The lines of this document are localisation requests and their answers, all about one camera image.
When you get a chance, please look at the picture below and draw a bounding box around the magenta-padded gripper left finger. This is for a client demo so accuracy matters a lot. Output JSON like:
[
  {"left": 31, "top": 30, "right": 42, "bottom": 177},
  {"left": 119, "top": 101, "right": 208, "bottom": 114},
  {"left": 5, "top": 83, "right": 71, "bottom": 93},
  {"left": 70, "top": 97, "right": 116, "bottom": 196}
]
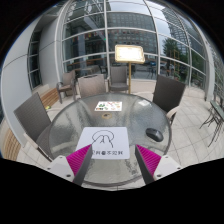
[{"left": 46, "top": 144, "right": 94, "bottom": 187}]

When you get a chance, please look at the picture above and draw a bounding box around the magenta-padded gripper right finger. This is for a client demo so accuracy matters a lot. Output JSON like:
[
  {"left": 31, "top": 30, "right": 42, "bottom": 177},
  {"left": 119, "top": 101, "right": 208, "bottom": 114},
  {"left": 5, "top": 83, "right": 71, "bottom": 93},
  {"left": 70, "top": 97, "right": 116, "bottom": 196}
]
[{"left": 134, "top": 144, "right": 183, "bottom": 186}]

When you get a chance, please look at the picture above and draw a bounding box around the black computer mouse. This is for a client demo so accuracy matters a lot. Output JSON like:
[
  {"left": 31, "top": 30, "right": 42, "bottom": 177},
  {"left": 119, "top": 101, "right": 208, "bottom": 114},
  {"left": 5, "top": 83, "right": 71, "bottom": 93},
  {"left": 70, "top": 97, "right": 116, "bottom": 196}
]
[{"left": 145, "top": 127, "right": 165, "bottom": 143}]

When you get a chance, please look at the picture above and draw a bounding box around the white mouse pad with drawing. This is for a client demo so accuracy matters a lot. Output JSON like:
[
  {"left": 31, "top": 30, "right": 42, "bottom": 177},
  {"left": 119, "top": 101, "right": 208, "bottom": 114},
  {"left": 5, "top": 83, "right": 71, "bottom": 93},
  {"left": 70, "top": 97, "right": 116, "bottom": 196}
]
[{"left": 75, "top": 126, "right": 131, "bottom": 160}]

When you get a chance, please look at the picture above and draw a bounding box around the dark grey wicker chair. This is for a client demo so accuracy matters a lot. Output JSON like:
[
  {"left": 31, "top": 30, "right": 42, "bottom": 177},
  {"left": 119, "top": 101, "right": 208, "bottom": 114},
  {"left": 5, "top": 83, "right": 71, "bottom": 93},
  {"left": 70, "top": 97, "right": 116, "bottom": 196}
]
[
  {"left": 152, "top": 74, "right": 187, "bottom": 126},
  {"left": 13, "top": 92, "right": 54, "bottom": 159}
]

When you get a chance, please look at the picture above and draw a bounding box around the black metal folding furniture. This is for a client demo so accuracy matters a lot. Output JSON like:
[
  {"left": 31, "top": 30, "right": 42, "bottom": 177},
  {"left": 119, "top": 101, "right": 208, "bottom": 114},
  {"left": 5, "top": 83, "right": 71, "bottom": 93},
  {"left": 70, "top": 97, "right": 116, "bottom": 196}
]
[{"left": 199, "top": 94, "right": 224, "bottom": 148}]

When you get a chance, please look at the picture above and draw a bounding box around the wooden slat bench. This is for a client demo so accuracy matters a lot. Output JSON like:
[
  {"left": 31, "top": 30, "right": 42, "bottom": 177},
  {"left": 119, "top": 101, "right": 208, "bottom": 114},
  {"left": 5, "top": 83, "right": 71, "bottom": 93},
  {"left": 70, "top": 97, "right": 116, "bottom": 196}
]
[{"left": 0, "top": 87, "right": 61, "bottom": 162}]

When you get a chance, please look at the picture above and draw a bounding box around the colourful picture menu card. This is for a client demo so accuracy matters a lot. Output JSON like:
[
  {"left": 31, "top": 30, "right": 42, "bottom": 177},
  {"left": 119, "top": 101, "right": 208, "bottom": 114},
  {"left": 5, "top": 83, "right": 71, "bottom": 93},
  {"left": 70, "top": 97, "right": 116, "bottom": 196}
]
[{"left": 94, "top": 100, "right": 123, "bottom": 112}]

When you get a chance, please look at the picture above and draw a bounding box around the brown wicker chair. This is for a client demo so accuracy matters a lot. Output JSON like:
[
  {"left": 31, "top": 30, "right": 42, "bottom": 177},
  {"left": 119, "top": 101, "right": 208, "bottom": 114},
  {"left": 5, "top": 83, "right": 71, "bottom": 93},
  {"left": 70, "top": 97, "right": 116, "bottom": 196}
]
[
  {"left": 107, "top": 65, "right": 130, "bottom": 94},
  {"left": 55, "top": 69, "right": 77, "bottom": 104},
  {"left": 76, "top": 73, "right": 107, "bottom": 100}
]

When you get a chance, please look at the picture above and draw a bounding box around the gold menu sign stand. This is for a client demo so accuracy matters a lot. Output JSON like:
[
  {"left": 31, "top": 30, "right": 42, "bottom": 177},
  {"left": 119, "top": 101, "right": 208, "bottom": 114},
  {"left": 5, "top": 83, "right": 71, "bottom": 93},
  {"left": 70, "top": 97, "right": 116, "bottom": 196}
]
[{"left": 114, "top": 44, "right": 146, "bottom": 95}]

